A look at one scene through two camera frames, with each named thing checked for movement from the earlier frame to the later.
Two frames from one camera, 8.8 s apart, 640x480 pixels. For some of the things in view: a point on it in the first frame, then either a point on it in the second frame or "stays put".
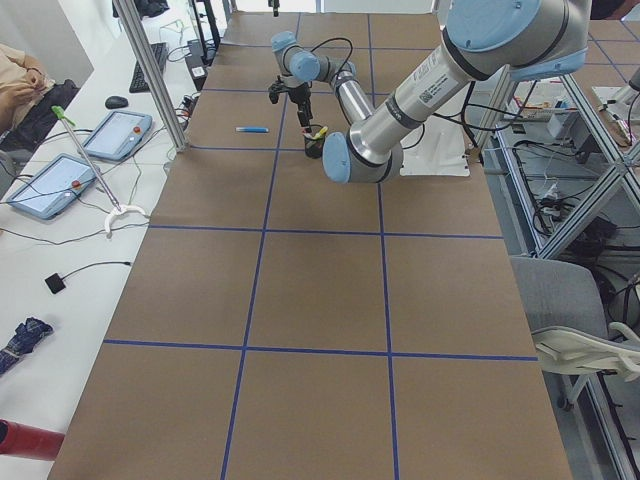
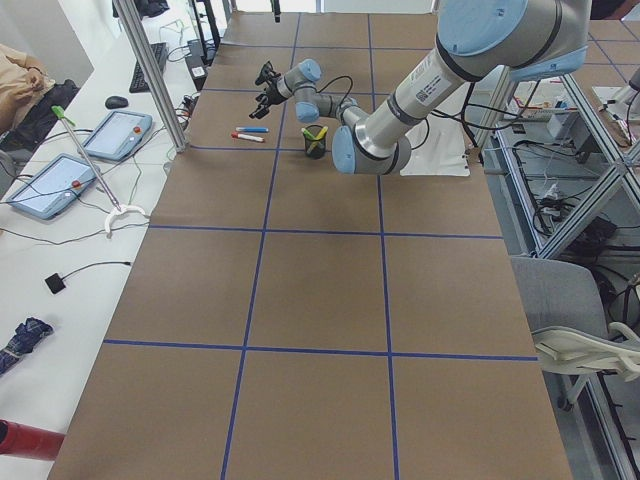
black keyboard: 160,54 stays put
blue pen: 252,129 stays put
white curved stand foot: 119,211 stays put
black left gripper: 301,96 -> 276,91
